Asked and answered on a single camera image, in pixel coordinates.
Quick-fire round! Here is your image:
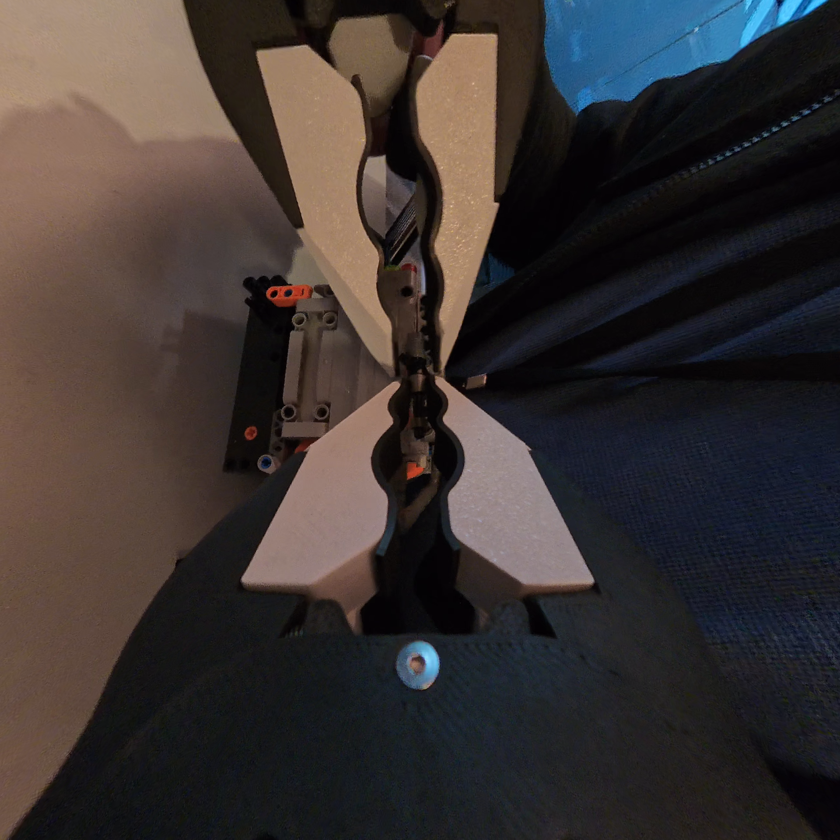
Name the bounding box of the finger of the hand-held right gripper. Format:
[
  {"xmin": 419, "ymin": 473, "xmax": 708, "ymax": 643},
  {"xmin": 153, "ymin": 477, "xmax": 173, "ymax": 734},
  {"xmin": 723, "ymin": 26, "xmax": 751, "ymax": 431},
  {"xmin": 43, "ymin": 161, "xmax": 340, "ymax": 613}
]
[
  {"xmin": 255, "ymin": 45, "xmax": 403, "ymax": 378},
  {"xmin": 408, "ymin": 33, "xmax": 501, "ymax": 378}
]

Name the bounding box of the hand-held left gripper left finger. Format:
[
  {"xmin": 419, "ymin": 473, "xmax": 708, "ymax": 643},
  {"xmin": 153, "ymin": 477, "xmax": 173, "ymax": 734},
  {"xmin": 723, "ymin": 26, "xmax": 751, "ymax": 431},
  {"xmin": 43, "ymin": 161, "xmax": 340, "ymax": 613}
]
[{"xmin": 240, "ymin": 378, "xmax": 403, "ymax": 635}]

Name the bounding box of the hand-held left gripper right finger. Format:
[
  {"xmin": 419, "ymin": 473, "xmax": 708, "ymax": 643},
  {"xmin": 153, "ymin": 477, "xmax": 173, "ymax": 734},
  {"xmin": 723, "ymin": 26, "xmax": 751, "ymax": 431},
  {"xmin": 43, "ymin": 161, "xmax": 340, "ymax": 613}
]
[{"xmin": 433, "ymin": 378, "xmax": 595, "ymax": 601}]

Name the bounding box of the grey orange brick assembly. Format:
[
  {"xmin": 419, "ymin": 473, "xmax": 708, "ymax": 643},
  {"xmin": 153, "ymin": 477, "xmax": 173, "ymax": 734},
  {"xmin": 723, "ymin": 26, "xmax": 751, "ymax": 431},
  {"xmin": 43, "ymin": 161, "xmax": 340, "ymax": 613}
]
[{"xmin": 223, "ymin": 261, "xmax": 422, "ymax": 475}]

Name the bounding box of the person's black jacket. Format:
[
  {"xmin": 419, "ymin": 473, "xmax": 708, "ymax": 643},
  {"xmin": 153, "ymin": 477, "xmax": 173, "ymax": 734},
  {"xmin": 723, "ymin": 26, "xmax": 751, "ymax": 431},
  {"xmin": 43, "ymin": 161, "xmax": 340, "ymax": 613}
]
[{"xmin": 453, "ymin": 13, "xmax": 840, "ymax": 395}]

